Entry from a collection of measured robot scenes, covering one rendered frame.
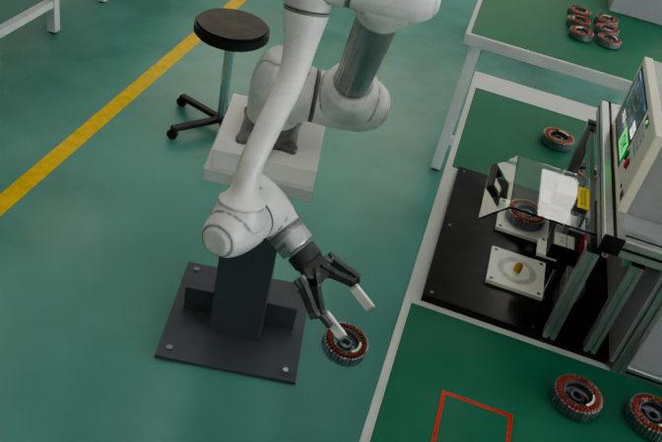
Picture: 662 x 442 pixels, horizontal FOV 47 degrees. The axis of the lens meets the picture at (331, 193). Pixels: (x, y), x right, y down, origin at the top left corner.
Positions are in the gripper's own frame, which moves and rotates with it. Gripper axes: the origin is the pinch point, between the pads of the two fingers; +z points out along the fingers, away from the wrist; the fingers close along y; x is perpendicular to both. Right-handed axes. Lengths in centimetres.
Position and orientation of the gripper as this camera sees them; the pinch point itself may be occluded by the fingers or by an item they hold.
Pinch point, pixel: (353, 317)
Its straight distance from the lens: 179.5
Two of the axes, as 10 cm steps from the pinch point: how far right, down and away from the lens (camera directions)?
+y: -5.5, 4.0, -7.3
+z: 6.2, 7.8, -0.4
